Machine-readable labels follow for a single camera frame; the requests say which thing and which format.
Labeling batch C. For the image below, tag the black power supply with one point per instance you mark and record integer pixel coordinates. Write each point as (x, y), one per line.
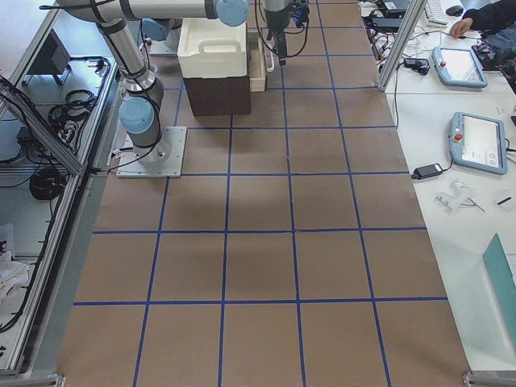
(427, 171)

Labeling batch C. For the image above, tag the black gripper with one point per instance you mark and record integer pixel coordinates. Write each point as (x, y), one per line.
(276, 22)

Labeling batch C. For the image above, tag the black computer mouse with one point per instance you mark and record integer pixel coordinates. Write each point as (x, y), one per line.
(454, 11)

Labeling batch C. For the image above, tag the white plastic tray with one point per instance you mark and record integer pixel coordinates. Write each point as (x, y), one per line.
(210, 49)

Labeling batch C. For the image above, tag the aluminium frame post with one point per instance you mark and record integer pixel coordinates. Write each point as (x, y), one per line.
(405, 30)

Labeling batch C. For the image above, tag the teach pendant near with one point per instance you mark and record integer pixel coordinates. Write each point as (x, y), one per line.
(478, 142)

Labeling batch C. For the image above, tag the teach pendant far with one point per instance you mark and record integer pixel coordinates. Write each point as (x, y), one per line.
(458, 67)

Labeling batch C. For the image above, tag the light wooden drawer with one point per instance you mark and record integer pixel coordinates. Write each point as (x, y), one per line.
(260, 63)

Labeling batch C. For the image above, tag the teach pendant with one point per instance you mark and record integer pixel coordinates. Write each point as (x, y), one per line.
(478, 142)
(458, 67)

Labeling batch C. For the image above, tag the person hand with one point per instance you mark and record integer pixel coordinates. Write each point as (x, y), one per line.
(460, 28)

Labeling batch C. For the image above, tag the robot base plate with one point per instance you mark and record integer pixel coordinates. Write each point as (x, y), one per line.
(165, 160)

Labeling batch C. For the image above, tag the teal folder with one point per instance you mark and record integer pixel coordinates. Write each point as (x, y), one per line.
(502, 281)

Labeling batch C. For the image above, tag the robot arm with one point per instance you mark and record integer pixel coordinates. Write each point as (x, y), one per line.
(140, 112)
(276, 14)

